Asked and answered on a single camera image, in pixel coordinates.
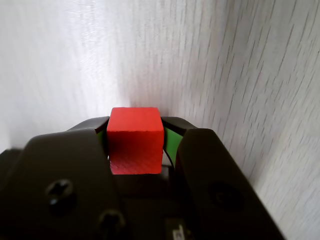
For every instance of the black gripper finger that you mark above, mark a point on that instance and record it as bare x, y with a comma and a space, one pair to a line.
62, 175
212, 187

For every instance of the red cube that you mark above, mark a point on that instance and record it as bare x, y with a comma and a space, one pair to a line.
135, 140

